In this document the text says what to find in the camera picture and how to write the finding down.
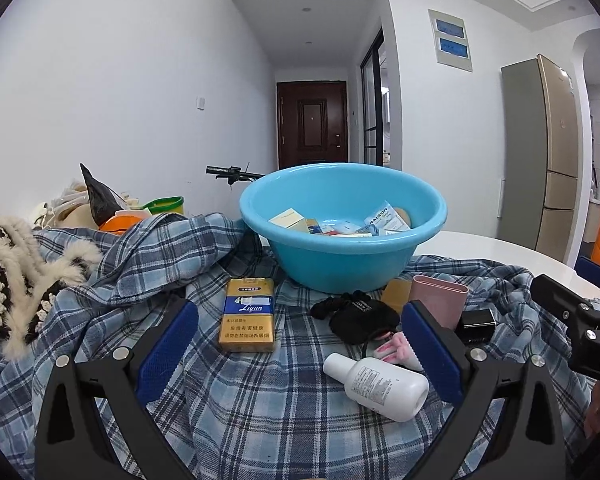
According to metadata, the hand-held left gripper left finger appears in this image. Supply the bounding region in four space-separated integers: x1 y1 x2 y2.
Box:
35 299 201 480

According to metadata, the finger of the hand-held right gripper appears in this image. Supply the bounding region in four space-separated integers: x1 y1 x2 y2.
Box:
575 256 600 297
530 273 597 332

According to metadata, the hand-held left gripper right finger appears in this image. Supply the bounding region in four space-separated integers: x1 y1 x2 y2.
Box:
401 300 567 480

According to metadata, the white plastic bottle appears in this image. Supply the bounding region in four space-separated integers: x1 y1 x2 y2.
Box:
323 352 429 423

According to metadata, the light blue plastic basin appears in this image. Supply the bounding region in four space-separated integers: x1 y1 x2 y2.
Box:
239 162 448 295

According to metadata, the grey blue box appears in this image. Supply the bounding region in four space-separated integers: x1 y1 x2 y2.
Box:
319 219 368 235

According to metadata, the beige cardboard box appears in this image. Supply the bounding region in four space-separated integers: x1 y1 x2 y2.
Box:
268 208 306 233

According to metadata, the person's right hand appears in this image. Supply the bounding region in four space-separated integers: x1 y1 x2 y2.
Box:
583 380 600 438

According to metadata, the black small box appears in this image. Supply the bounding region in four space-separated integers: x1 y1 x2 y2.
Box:
455 308 497 343

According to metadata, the pink case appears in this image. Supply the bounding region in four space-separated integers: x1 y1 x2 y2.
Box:
411 275 468 332

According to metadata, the amber brown block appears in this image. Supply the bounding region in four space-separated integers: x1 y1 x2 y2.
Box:
381 280 413 315

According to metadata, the black fabric pouch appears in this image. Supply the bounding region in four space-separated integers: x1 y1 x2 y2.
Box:
310 291 401 345

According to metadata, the gold pack plain blue band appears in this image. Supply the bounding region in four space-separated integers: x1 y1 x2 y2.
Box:
217 277 276 353

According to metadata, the blue plaid shirt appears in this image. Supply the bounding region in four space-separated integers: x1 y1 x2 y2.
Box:
0 212 600 480

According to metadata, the grey gold refrigerator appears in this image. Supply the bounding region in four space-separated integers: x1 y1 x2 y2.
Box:
497 53 593 266

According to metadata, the orange plastic object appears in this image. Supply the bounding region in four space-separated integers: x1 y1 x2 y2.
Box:
100 210 153 233

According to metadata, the blue white printed box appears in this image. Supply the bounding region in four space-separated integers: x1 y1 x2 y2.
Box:
365 201 411 233

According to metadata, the green yellow cup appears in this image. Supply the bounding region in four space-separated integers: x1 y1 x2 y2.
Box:
142 196 185 217

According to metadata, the black plastic bag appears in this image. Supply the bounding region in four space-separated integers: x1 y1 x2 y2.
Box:
80 162 128 226

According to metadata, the black white fuzzy knitwear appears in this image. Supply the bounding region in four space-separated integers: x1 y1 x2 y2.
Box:
0 215 104 359

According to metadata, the cream woven bag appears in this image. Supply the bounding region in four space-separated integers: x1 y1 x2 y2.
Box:
30 178 146 231

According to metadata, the black framed glass door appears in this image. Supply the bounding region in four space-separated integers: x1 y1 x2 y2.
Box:
360 27 386 166

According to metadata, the dark brown entrance door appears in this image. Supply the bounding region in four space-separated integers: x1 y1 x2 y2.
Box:
276 80 349 170

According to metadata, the wall electrical panel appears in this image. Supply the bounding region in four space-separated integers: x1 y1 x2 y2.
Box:
428 8 473 72

